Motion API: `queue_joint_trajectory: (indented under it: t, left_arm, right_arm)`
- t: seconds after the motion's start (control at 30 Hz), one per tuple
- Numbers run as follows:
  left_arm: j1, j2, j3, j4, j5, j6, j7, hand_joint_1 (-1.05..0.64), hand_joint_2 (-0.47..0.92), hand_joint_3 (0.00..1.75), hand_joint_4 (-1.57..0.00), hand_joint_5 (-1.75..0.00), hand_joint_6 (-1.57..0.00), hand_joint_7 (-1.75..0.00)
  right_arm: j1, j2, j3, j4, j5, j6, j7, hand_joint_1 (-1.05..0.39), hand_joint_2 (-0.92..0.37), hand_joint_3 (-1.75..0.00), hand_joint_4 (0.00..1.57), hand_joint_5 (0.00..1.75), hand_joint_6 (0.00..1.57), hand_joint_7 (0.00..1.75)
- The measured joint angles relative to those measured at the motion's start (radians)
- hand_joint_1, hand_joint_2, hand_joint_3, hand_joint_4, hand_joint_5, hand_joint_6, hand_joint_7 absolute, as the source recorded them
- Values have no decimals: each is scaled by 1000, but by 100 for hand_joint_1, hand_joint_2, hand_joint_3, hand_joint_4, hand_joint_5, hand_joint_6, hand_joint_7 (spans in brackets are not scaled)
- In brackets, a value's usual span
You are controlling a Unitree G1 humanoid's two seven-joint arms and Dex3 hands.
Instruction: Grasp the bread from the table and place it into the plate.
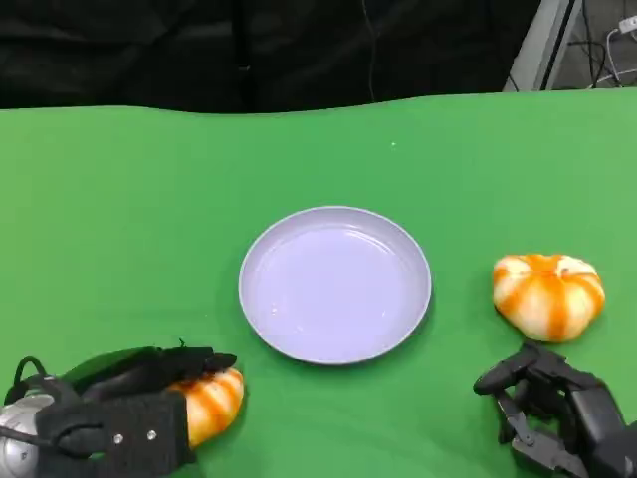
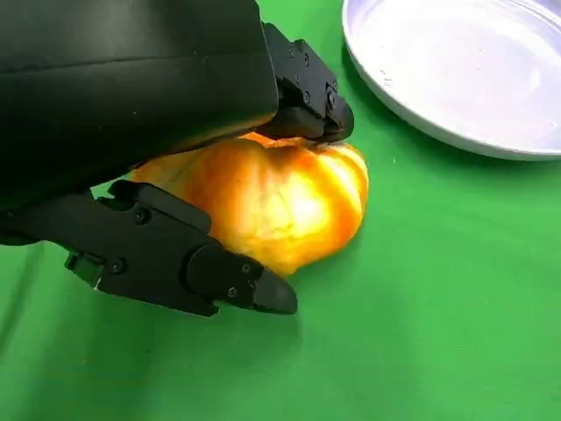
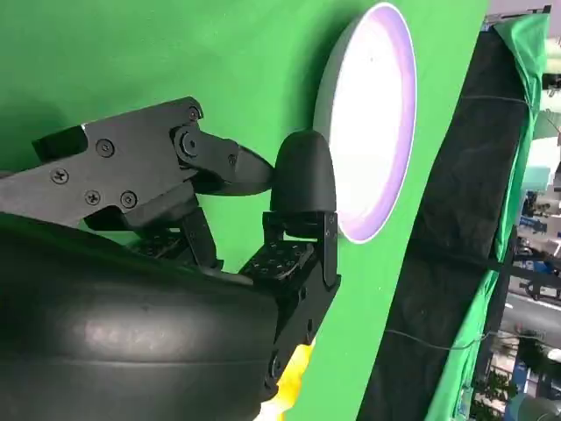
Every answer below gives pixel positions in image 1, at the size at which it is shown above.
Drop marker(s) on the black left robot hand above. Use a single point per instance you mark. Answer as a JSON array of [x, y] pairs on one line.
[[139, 371]]

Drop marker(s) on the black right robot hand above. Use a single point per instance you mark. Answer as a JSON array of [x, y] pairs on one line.
[[572, 408]]

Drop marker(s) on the orange and white bread roll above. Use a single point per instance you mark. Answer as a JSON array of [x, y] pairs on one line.
[[547, 299], [214, 403]]

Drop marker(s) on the lilac plate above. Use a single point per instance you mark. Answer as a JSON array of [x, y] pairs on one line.
[[333, 289]]

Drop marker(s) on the black backdrop cloth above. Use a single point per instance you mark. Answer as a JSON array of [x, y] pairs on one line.
[[149, 50]]

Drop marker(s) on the grey metal frame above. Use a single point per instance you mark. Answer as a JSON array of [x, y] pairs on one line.
[[537, 50]]

